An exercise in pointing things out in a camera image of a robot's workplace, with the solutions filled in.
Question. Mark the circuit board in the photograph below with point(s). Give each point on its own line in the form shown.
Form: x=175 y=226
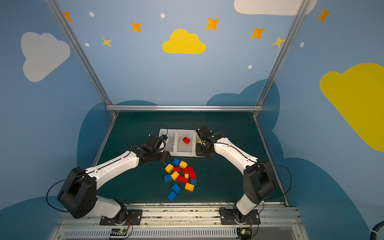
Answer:
x=244 y=234
x=118 y=234

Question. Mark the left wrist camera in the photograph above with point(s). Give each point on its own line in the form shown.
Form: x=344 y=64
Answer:
x=156 y=143

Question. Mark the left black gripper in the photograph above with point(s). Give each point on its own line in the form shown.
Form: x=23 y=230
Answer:
x=160 y=154

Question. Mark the right circuit board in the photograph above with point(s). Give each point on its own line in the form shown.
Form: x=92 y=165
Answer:
x=244 y=234

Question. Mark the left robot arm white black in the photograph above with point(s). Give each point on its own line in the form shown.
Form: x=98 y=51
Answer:
x=78 y=194

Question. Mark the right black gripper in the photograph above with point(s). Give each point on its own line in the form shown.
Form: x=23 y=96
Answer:
x=200 y=149

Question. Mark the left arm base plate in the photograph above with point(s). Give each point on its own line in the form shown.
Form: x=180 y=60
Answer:
x=123 y=218

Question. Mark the blue lego brick bottom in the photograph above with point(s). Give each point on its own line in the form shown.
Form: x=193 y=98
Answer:
x=172 y=196

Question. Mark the aluminium frame right post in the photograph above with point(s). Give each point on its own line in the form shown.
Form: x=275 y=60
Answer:
x=290 y=37

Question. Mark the left circuit board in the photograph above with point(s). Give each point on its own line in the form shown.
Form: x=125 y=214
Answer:
x=118 y=234

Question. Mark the red lego brick low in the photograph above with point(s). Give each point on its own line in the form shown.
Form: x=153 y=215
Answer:
x=182 y=179

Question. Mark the left white plastic bin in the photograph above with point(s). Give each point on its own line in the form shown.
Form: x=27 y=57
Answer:
x=171 y=138

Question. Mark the aluminium frame back bar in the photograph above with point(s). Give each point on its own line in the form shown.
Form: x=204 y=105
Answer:
x=142 y=108

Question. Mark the aluminium frame post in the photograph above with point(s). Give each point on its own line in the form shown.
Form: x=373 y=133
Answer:
x=290 y=37
x=59 y=15

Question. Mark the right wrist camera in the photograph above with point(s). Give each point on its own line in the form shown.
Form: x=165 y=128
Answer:
x=203 y=133

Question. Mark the aluminium frame left post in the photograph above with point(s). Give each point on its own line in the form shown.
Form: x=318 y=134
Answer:
x=59 y=15

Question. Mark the long red lego brick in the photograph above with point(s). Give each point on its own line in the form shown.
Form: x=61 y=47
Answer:
x=188 y=170

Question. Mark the white plastic bin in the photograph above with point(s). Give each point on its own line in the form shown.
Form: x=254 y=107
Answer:
x=205 y=142
x=182 y=149
x=171 y=138

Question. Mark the blue lego brick top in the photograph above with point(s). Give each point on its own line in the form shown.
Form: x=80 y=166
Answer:
x=176 y=162

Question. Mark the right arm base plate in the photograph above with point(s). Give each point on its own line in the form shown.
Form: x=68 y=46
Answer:
x=234 y=217

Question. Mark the middle white plastic bin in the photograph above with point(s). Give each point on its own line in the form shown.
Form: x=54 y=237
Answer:
x=182 y=149

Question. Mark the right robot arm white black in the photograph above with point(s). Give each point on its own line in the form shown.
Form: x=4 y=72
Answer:
x=259 y=179

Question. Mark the aluminium mounting rail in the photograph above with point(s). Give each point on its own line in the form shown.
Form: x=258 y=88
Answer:
x=193 y=221

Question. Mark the blue lego brick lower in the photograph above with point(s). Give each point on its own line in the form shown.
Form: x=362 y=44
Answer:
x=176 y=188

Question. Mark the yellow lego brick bottom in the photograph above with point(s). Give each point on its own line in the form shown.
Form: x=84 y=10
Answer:
x=189 y=187

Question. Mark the right white plastic bin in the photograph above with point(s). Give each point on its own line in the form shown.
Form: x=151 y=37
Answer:
x=205 y=142

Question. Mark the blue lego brick left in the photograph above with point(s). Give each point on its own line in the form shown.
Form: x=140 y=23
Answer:
x=167 y=178

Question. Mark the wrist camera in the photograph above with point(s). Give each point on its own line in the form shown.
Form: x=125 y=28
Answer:
x=203 y=133
x=156 y=143

